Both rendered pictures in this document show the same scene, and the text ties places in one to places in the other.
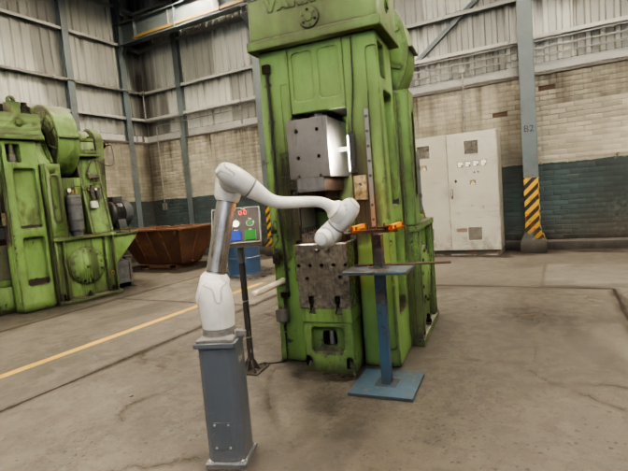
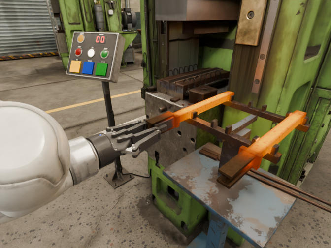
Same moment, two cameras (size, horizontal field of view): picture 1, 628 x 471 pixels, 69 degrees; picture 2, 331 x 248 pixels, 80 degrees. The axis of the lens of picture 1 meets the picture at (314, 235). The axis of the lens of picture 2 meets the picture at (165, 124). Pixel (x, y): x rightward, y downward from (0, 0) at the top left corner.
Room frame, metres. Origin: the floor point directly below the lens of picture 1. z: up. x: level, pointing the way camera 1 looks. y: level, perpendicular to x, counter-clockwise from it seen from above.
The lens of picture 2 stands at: (2.23, -0.41, 1.28)
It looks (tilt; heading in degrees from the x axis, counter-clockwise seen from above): 28 degrees down; 25
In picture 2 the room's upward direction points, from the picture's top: straight up
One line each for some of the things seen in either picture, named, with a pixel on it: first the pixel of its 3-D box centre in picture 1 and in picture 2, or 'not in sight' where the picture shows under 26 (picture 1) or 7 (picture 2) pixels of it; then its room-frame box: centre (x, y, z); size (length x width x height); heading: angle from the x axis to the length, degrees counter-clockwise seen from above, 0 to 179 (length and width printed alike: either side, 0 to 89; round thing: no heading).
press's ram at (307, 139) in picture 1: (324, 149); not in sight; (3.33, -0.13, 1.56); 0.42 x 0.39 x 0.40; 158
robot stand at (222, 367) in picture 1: (226, 397); not in sight; (2.14, 0.49, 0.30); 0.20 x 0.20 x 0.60; 82
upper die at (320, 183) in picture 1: (321, 184); (199, 9); (3.34, -0.09, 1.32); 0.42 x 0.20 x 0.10; 158
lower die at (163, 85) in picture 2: (325, 233); (194, 79); (3.34, -0.09, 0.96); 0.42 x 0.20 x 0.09; 158
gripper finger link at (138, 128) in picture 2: not in sight; (130, 133); (2.59, -0.14, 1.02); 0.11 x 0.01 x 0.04; 163
